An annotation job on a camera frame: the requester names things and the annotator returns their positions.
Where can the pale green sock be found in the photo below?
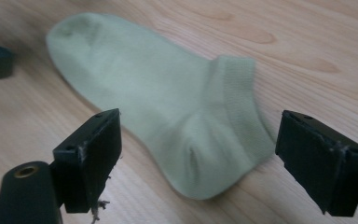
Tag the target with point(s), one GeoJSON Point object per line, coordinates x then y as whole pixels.
{"type": "Point", "coordinates": [167, 118]}

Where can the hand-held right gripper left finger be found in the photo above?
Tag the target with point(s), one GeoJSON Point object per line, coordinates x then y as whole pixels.
{"type": "Point", "coordinates": [87, 158]}

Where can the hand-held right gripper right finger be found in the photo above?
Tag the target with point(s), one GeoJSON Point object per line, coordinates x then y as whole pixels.
{"type": "Point", "coordinates": [323, 161]}

